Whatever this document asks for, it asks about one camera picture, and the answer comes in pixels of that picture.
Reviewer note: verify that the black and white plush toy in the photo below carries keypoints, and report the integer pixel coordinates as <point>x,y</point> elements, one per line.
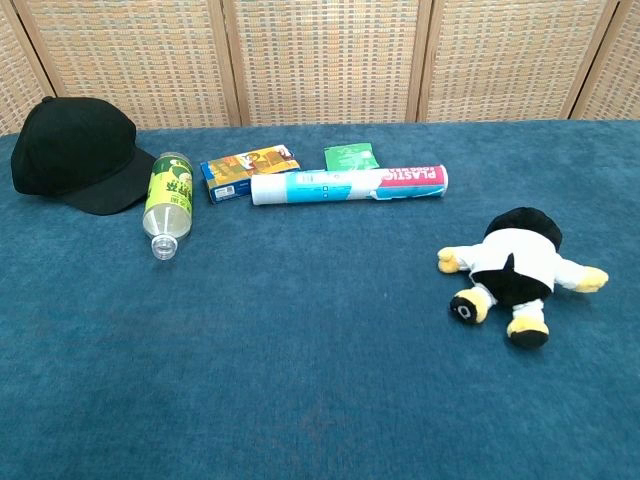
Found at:
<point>515,265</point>

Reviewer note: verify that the plastic wrap roll tube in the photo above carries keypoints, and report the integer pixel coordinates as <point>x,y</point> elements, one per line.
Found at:
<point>345,185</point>

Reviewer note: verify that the blue table cloth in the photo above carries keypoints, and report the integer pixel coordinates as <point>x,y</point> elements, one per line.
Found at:
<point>300,325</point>

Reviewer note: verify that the green sachet packet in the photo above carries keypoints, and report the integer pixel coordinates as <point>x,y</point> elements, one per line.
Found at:
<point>350,156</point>

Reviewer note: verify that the blue and orange carton box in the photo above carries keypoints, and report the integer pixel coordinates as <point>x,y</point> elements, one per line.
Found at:
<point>245,172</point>

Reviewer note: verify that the clear bottle with green label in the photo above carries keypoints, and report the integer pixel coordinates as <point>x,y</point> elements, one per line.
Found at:
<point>169,202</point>

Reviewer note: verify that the woven wooden folding screen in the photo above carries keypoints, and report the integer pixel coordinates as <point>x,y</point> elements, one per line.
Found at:
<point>325,60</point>

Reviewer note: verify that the black baseball cap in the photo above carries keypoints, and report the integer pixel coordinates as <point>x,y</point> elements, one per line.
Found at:
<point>70,150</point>

